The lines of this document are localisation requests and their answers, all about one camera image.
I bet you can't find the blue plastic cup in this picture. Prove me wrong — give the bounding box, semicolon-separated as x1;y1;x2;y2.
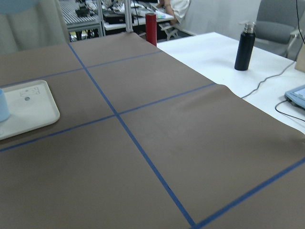
0;89;10;122

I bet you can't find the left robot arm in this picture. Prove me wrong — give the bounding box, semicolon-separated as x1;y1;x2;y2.
0;0;69;54

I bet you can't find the red bottle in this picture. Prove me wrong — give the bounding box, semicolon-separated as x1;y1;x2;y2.
145;13;157;46

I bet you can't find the cream tray with bunny print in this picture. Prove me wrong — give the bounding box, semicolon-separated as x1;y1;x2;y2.
0;80;60;140

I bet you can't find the black water bottle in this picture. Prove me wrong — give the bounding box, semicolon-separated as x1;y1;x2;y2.
234;22;256;71

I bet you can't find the grey office chair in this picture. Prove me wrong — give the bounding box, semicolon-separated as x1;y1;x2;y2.
254;0;305;61

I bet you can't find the aluminium frame side table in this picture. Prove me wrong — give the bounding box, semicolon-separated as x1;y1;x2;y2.
58;0;134;36

